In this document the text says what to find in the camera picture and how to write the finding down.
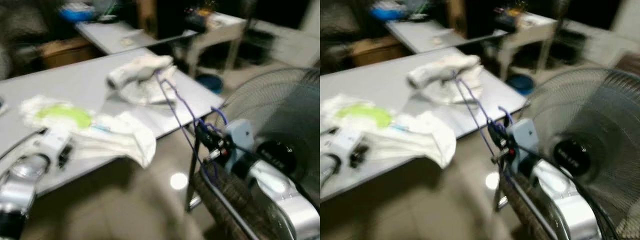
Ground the purple plastic hanger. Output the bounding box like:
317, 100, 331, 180
154, 70, 229, 183
452, 72, 516, 183

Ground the blue plastic basin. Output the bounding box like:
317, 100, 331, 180
506, 74, 535, 96
195, 73, 224, 95

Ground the white garment with green print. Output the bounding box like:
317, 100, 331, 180
320, 92, 456, 169
20, 94, 157, 169

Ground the black standing fan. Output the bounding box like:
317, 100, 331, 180
520, 67, 640, 240
220, 66, 321, 240

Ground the cream bundled garment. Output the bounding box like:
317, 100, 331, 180
407, 54, 483, 105
106, 55, 178, 106

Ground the white side table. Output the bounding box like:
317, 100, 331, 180
495, 12, 558, 81
186, 12, 248, 78

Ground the brown cardboard box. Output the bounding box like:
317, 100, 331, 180
40, 37, 96, 69
350, 36, 406, 67

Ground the blue plastic container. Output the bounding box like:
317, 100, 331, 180
371, 2, 408, 21
59, 4, 97, 23

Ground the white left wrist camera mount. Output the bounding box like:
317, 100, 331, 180
34, 129, 72, 166
325, 127, 368, 163

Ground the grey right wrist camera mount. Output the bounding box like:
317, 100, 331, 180
223, 118, 257, 173
507, 118, 540, 171

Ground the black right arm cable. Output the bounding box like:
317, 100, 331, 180
234, 144, 321, 206
517, 145, 611, 240

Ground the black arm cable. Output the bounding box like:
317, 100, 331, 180
234, 144, 321, 206
517, 145, 611, 240
0, 127, 48, 161

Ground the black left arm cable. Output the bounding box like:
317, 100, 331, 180
0, 127, 48, 161

